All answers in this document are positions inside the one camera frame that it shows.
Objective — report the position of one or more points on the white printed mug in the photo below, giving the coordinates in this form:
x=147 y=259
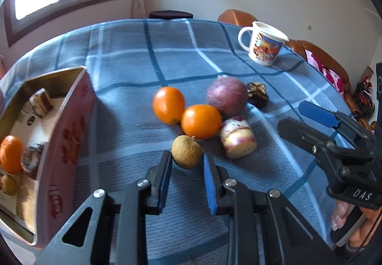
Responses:
x=264 y=47

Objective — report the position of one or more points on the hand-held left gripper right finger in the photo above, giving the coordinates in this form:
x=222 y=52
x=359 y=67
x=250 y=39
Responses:
x=210 y=184

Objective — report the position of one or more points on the pink floral cloth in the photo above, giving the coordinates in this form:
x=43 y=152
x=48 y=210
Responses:
x=331 y=77

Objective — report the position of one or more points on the cake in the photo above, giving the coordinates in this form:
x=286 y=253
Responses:
x=41 y=101

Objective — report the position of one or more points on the tan longan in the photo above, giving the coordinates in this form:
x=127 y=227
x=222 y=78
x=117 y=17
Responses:
x=187 y=151
x=7 y=184

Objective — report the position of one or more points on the dark round stool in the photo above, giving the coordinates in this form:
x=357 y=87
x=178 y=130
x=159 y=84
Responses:
x=171 y=15

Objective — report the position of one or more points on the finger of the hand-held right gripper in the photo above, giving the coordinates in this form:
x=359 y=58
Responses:
x=298 y=133
x=319 y=115

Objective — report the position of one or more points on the purple passion fruit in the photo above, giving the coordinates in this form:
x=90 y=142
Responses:
x=226 y=98

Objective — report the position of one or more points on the pink tin box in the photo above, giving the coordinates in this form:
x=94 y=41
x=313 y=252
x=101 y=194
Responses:
x=65 y=148

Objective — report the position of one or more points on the dark cluttered shelf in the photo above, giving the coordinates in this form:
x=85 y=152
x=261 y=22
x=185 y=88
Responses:
x=364 y=98

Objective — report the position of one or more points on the brown leather sofa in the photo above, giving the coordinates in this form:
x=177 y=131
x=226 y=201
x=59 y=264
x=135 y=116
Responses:
x=325 y=56

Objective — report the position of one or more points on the large mandarin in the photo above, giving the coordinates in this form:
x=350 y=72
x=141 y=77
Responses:
x=10 y=154

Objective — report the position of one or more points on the person's right hand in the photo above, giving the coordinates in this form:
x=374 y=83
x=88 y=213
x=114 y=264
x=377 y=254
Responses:
x=338 y=215

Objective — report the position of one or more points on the small orange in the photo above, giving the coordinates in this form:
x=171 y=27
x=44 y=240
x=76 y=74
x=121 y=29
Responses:
x=168 y=104
x=201 y=121

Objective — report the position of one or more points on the blue plaid tablecloth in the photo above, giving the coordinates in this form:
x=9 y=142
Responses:
x=134 y=53

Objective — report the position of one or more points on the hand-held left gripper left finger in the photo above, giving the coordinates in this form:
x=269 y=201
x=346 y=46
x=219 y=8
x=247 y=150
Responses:
x=162 y=184

